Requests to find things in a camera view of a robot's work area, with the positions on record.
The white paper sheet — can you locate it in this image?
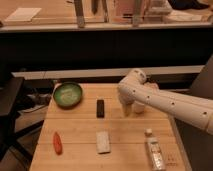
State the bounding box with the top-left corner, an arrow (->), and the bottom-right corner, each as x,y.
5,7 -> 41,22

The pale yellow pusher gripper finger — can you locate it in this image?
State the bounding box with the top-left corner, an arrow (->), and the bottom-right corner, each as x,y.
122,104 -> 132,117

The white paper cup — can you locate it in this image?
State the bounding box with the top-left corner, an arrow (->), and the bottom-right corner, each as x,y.
132,102 -> 145,114

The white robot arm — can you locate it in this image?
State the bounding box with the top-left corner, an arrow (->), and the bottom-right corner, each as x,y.
118,68 -> 213,135

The white sponge block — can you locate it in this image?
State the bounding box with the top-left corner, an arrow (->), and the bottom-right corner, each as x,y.
96,131 -> 111,154

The black eraser block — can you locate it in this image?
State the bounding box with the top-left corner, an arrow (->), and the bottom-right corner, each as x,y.
96,99 -> 105,118

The green bowl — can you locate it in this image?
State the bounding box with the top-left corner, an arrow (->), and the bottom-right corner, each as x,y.
53,82 -> 83,108

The clear plastic bottle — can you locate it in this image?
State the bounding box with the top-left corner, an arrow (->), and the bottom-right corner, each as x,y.
145,128 -> 166,171

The orange carrot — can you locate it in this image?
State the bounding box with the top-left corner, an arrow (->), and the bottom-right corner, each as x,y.
53,132 -> 63,155

